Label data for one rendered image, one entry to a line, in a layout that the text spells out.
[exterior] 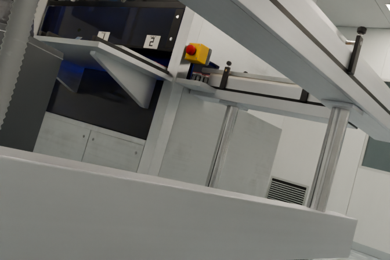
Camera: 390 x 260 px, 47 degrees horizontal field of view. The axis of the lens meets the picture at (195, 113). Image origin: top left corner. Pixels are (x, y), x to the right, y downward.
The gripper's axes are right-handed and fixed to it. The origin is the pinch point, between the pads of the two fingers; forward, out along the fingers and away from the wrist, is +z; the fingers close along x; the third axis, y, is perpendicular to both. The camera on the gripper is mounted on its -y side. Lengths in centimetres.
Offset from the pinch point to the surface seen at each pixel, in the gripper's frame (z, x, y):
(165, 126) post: 42, -13, 30
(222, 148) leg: 44, -34, 43
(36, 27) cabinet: 8, 89, 20
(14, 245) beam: 64, -93, -76
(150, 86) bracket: 27.6, -2.5, 25.0
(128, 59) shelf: 22.9, -11.0, 2.2
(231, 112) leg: 29, -33, 43
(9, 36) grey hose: 43, -93, -83
